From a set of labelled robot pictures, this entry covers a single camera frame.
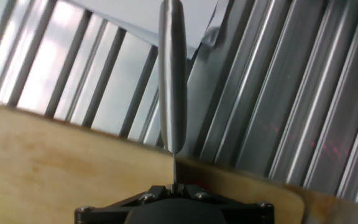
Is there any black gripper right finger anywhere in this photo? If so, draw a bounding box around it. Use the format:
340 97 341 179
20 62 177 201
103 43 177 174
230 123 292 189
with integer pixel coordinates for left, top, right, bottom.
183 183 275 224

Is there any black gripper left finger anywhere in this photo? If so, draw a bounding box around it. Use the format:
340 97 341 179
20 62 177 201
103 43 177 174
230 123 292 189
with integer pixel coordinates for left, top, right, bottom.
74 184 169 224

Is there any steel cleaver knife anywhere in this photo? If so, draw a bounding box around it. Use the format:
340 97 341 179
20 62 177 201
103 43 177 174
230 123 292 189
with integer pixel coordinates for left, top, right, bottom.
157 0 188 191

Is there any wooden cutting board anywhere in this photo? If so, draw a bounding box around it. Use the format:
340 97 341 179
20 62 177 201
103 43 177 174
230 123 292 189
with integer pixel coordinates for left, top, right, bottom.
0 99 306 224

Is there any orange marbled table mat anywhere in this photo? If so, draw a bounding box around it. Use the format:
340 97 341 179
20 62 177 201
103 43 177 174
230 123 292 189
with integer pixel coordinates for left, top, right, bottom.
290 185 358 224

